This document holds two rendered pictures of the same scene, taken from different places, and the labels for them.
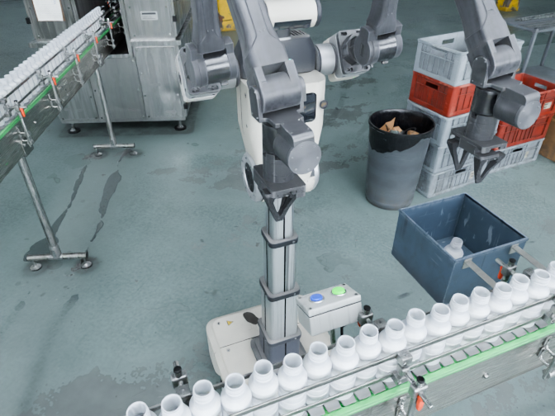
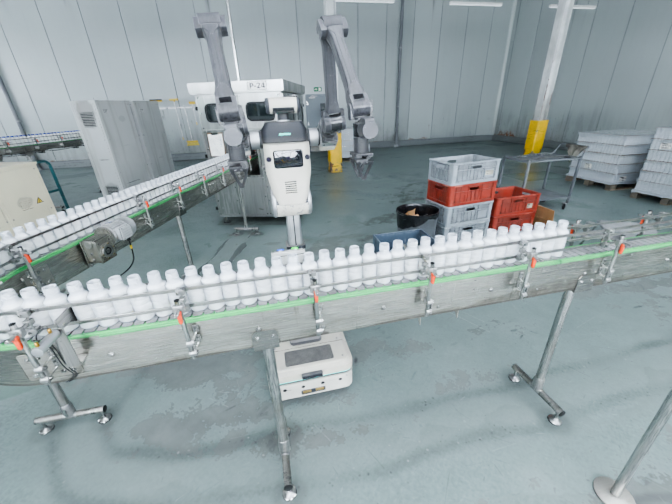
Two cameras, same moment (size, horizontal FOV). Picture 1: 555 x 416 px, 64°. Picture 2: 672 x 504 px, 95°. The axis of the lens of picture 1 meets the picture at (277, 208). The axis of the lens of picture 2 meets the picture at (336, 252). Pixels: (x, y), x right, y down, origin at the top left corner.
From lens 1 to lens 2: 0.69 m
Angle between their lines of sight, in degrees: 13
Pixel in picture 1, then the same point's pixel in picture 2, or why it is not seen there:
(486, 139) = (361, 151)
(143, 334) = not seen: hidden behind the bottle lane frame
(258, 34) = (220, 84)
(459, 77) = (453, 180)
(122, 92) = (256, 198)
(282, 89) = (227, 107)
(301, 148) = (229, 131)
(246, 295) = not seen: hidden behind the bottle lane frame
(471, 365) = (366, 293)
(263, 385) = (224, 273)
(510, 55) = (363, 102)
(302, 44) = (296, 125)
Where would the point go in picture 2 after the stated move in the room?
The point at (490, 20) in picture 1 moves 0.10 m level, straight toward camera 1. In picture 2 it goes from (352, 85) to (337, 84)
